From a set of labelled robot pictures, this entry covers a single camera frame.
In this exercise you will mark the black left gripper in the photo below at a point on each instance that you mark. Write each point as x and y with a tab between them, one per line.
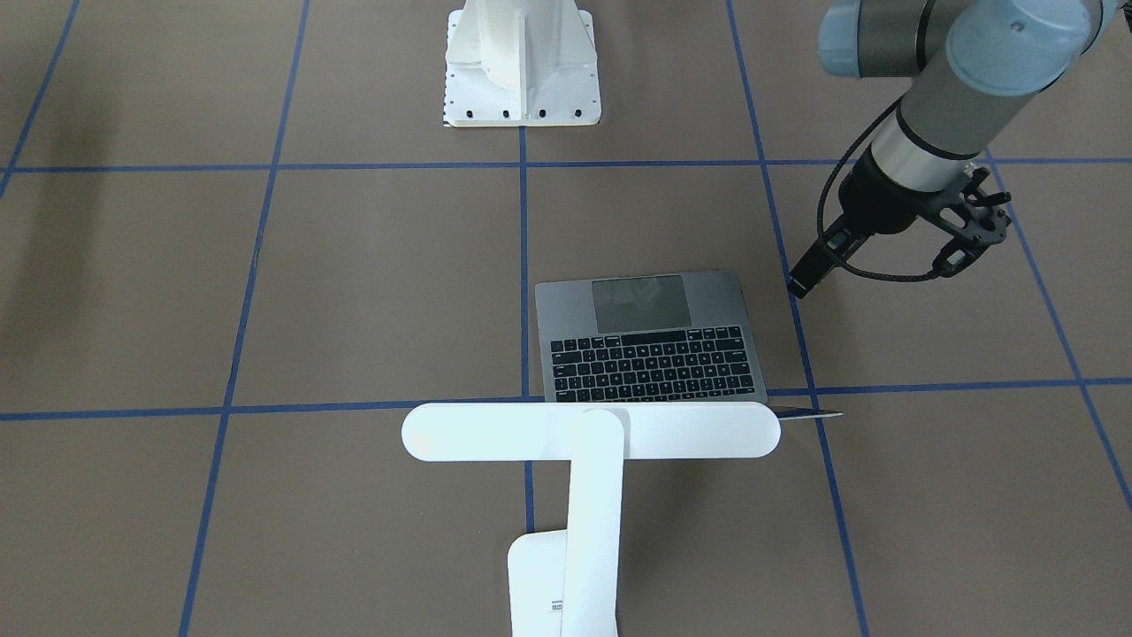
871	205

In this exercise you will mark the grey laptop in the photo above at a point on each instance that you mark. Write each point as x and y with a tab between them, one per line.
671	337

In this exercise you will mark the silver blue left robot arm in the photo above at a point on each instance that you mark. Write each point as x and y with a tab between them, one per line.
973	66

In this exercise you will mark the white desk lamp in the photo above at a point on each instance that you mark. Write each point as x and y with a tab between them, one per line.
564	583

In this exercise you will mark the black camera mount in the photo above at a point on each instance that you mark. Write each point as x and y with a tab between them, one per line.
974	219

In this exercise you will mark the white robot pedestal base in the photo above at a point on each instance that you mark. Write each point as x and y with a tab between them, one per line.
521	64

